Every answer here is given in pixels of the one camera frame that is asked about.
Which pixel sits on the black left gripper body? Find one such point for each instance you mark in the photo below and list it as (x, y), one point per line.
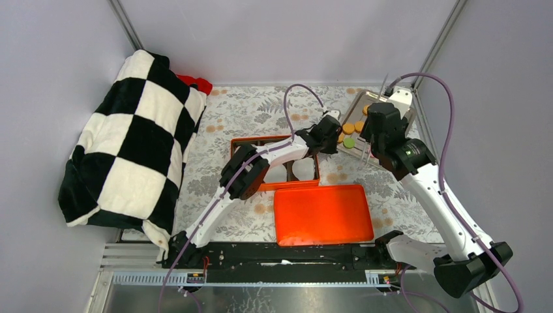
(325, 142)

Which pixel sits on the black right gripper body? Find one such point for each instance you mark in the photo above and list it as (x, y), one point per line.
(368, 137)

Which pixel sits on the green cookie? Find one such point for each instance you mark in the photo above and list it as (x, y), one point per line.
(348, 143)

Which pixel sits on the stainless steel tray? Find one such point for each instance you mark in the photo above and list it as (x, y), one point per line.
(354, 114)

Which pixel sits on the orange cookie tin box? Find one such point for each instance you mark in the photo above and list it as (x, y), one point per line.
(292, 182)

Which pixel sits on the steel tongs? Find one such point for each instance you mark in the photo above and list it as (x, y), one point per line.
(373, 98)

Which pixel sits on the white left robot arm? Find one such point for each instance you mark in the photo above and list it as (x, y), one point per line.
(244, 173)

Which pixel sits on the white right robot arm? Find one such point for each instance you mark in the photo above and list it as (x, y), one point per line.
(470, 257)

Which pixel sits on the white paper cup liner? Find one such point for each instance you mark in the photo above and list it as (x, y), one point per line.
(304, 169)
(276, 174)

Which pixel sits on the orange tin lid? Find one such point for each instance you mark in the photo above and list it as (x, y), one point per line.
(322, 215)

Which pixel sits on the floral patterned tablecloth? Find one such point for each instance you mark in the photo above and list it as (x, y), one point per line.
(240, 112)

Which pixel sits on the red cloth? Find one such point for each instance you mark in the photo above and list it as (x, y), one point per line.
(200, 84)

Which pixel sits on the black white checkered blanket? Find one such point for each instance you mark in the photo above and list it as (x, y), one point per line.
(127, 167)

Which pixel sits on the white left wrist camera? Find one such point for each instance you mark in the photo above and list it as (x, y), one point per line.
(333, 113)

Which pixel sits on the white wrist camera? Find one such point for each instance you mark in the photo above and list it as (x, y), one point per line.
(401, 98)
(333, 113)

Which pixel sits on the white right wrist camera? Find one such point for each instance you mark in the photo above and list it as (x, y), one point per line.
(401, 98)

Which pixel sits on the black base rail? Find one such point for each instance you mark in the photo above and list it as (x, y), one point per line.
(226, 262)

